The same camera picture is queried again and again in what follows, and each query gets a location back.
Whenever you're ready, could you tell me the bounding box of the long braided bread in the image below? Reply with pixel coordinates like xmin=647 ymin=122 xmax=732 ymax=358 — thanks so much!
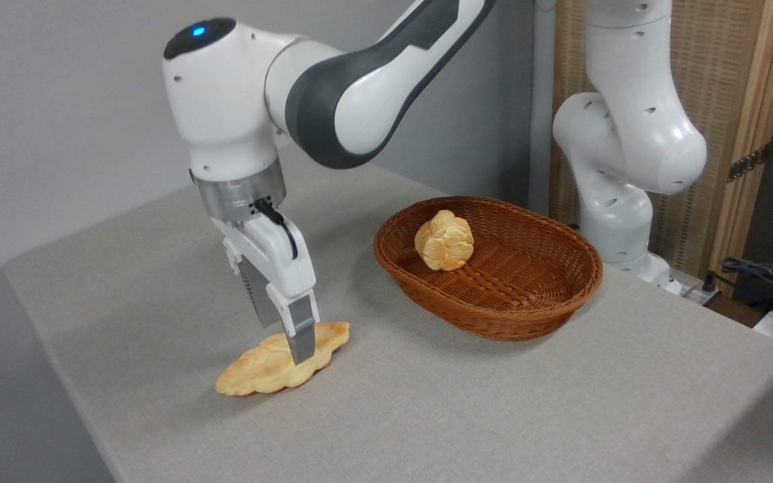
xmin=215 ymin=321 xmax=352 ymax=397

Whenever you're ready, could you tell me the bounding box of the round knotted bread roll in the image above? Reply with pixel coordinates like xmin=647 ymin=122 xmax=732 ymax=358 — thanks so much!
xmin=414 ymin=209 xmax=476 ymax=272

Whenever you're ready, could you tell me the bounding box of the wooden rattan folding screen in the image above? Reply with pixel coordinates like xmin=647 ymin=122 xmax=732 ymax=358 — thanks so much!
xmin=550 ymin=0 xmax=773 ymax=284

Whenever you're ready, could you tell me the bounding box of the metal screen hinge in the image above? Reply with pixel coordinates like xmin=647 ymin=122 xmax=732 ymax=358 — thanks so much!
xmin=727 ymin=143 xmax=772 ymax=184

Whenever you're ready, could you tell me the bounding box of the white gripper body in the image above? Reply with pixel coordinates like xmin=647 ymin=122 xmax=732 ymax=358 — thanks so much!
xmin=211 ymin=213 xmax=317 ymax=304

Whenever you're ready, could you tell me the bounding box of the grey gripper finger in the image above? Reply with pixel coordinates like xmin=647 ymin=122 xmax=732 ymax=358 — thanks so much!
xmin=265 ymin=288 xmax=321 ymax=367
xmin=223 ymin=235 xmax=284 ymax=329

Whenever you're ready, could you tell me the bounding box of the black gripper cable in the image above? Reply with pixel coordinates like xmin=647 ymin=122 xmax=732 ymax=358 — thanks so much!
xmin=254 ymin=197 xmax=299 ymax=261

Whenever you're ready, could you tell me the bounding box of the black cable bundle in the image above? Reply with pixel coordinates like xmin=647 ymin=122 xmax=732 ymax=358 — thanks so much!
xmin=707 ymin=257 xmax=773 ymax=317

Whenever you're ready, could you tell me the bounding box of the grey tablecloth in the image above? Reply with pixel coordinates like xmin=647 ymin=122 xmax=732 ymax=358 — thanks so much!
xmin=2 ymin=142 xmax=773 ymax=483

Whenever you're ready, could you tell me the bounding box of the brown oval wicker basket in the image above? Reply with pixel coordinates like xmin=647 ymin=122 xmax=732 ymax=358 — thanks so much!
xmin=372 ymin=195 xmax=605 ymax=343

